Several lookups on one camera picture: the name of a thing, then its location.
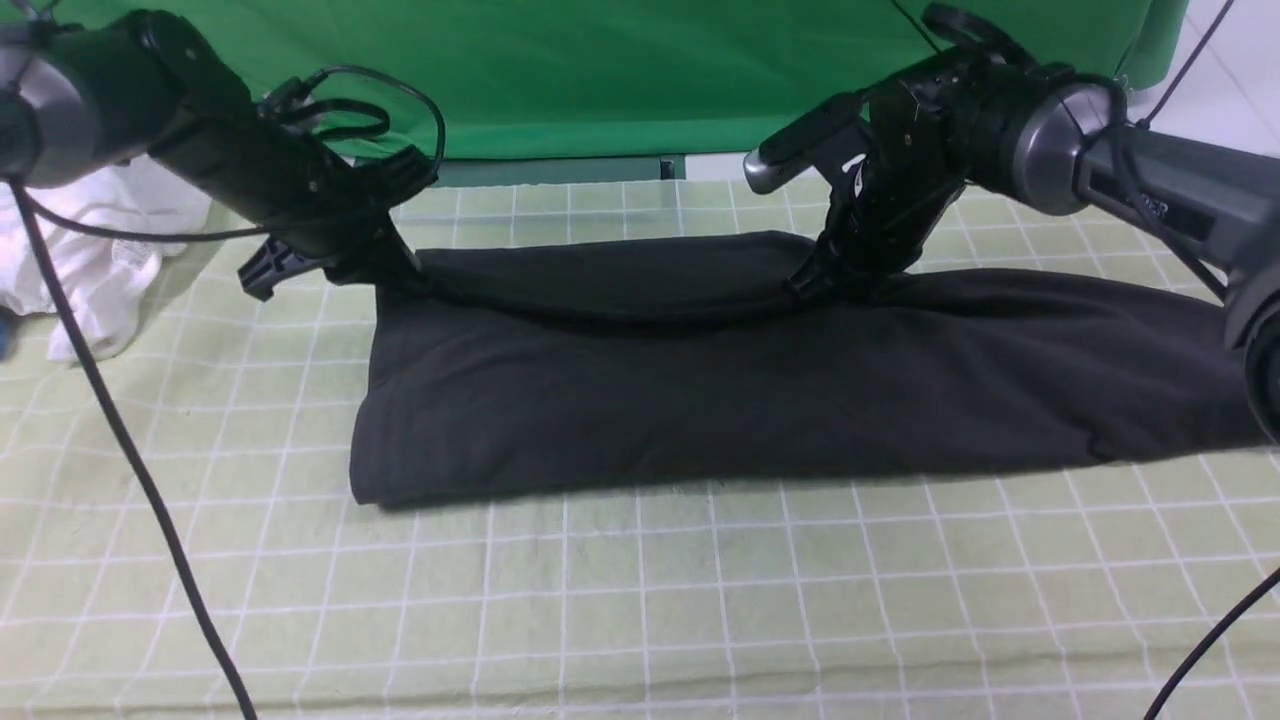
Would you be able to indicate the dark gray long-sleeve top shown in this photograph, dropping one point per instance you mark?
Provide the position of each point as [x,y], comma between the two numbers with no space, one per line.
[942,374]

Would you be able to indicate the crumpled white shirt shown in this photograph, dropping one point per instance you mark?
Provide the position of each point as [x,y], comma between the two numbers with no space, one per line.
[104,280]

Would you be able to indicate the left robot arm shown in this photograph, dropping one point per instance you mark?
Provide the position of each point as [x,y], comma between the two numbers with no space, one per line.
[77,100]

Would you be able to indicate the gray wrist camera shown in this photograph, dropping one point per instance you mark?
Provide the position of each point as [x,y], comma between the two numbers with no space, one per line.
[826,138]

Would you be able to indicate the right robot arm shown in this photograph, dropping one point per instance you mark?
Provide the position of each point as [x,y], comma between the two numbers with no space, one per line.
[1071,147]

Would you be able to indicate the blue object at left edge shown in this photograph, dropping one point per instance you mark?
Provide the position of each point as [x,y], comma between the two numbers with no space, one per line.
[8,327]

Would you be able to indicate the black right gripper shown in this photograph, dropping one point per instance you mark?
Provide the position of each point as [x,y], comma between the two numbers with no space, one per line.
[896,155]

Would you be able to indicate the light green checkered tablecloth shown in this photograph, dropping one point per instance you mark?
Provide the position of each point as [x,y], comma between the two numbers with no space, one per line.
[1067,595]

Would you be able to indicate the green backdrop cloth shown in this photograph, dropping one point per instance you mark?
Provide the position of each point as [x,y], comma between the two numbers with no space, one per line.
[577,79]

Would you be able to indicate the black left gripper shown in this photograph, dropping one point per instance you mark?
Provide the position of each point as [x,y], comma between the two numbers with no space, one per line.
[318,210]

